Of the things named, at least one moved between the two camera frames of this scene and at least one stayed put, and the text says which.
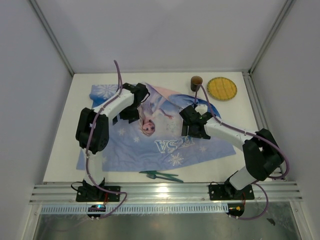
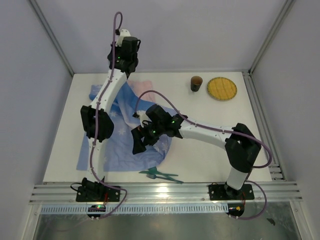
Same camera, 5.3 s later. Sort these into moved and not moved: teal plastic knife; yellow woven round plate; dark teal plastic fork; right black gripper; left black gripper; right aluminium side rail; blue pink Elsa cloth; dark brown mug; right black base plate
Moved: blue pink Elsa cloth; left black gripper; right black gripper
Not moved: dark teal plastic fork; dark brown mug; right aluminium side rail; right black base plate; teal plastic knife; yellow woven round plate
